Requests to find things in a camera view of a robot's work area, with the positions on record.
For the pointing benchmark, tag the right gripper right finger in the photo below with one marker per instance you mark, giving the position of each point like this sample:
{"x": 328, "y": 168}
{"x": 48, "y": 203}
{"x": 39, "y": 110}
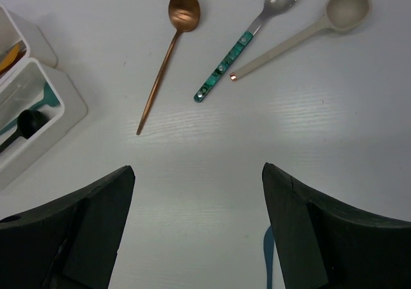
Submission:
{"x": 321, "y": 242}

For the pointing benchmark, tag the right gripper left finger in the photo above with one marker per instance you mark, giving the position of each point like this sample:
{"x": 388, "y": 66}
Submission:
{"x": 69, "y": 242}

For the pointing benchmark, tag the black measuring spoon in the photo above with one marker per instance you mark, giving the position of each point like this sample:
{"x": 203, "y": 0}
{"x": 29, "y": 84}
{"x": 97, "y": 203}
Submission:
{"x": 28, "y": 123}

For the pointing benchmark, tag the teal plastic spoon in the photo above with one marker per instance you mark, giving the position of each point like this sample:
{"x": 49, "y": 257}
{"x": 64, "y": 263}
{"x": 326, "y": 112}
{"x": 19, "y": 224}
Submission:
{"x": 49, "y": 99}

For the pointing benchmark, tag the beige measuring spoon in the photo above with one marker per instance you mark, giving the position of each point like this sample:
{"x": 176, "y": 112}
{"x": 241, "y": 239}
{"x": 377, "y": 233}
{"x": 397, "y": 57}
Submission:
{"x": 339, "y": 16}

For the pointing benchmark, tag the silver spoon teal handle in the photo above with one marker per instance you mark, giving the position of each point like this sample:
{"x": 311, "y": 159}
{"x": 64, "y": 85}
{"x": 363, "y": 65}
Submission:
{"x": 271, "y": 8}

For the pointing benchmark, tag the teal plastic knife left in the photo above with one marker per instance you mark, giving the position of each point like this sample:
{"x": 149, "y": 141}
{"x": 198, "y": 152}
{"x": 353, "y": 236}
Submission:
{"x": 268, "y": 251}

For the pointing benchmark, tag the white front utensil tray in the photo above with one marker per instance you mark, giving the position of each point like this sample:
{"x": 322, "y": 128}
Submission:
{"x": 19, "y": 93}

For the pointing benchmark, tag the white utensil tray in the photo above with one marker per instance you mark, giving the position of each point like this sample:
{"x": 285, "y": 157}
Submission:
{"x": 15, "y": 29}
{"x": 19, "y": 93}

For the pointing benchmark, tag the white back utensil tray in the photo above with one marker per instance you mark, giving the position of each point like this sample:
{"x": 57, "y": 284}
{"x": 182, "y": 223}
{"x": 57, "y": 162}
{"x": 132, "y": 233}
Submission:
{"x": 15, "y": 29}

